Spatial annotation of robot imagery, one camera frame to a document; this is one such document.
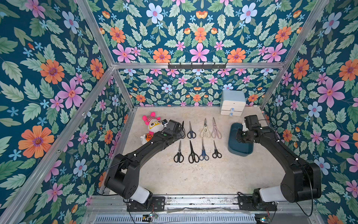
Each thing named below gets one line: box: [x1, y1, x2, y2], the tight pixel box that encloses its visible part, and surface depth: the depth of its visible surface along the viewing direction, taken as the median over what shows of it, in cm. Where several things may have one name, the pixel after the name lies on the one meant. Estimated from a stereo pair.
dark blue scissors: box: [186, 120, 197, 139], surface depth 104 cm
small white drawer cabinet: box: [220, 89, 247, 117], surface depth 111 cm
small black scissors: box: [212, 140, 222, 159], surface depth 95 cm
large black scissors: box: [188, 140, 200, 164], surface depth 92 cm
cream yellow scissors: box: [199, 118, 212, 140], surface depth 106 cm
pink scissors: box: [211, 117, 222, 140], surface depth 106 cm
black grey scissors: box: [173, 140, 185, 163], surface depth 92 cm
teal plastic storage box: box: [227, 122, 255, 157], surface depth 91 cm
